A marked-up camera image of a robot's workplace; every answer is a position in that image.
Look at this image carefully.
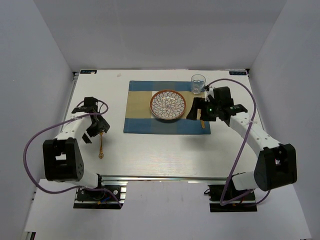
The purple cable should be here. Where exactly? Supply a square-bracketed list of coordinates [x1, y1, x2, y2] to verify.
[23, 98, 123, 208]
[206, 78, 272, 207]

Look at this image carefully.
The gold fork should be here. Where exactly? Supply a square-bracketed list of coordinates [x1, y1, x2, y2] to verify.
[98, 132, 104, 159]

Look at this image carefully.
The left blue table sticker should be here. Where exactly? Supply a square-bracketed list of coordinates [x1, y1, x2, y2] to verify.
[79, 69, 97, 75]

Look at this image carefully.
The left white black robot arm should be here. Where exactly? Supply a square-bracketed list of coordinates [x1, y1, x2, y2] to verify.
[42, 97, 110, 200]

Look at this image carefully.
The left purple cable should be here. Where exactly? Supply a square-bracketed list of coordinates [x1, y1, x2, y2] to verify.
[23, 98, 123, 208]

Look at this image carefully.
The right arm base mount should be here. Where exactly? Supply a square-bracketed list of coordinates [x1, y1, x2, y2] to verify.
[204, 183, 258, 214]

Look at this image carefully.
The gold knife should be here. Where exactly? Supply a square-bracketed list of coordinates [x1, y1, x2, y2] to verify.
[198, 109, 205, 129]

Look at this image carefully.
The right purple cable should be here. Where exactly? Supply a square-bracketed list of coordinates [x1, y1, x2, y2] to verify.
[206, 78, 272, 207]

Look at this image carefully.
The blue beige white cloth napkin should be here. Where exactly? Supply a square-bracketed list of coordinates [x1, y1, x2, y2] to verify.
[123, 80, 211, 135]

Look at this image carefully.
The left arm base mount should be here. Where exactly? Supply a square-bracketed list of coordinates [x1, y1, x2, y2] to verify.
[73, 176, 128, 210]

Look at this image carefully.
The floral ceramic plate orange rim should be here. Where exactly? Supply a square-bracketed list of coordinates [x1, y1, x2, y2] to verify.
[149, 90, 186, 121]

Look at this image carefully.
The clear drinking glass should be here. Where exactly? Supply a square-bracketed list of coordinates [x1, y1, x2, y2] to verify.
[191, 74, 206, 94]

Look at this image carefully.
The blue table sticker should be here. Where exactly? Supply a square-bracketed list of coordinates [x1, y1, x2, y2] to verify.
[79, 69, 97, 75]
[229, 71, 247, 76]

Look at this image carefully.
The right blue table sticker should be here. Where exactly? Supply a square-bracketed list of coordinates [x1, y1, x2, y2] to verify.
[229, 71, 247, 76]

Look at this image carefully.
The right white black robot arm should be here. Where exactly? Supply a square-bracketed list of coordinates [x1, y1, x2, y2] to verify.
[186, 86, 298, 200]

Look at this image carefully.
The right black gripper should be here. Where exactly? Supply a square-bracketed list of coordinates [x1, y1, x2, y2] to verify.
[186, 97, 222, 122]

